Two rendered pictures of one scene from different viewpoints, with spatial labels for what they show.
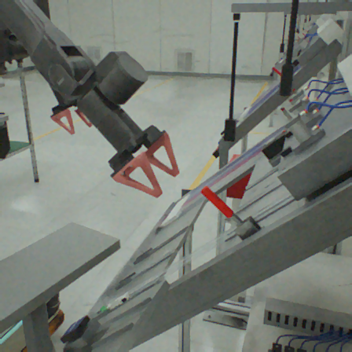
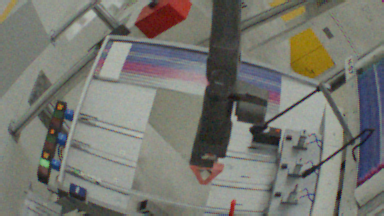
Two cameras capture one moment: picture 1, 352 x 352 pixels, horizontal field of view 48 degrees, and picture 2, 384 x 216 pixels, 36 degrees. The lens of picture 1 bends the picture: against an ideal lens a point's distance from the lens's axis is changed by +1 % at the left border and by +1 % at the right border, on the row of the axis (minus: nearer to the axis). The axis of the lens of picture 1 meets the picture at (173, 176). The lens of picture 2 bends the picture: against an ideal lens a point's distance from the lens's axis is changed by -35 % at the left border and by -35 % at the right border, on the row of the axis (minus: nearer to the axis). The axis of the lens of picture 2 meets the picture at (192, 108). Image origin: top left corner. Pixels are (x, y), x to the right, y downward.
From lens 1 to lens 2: 1.40 m
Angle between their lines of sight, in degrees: 41
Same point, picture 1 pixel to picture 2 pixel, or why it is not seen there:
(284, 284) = (153, 185)
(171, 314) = not seen: outside the picture
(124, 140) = (216, 141)
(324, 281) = (180, 195)
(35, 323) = not seen: outside the picture
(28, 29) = (228, 33)
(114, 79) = (253, 117)
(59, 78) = (219, 81)
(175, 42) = not seen: outside the picture
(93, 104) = (223, 110)
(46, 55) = (225, 59)
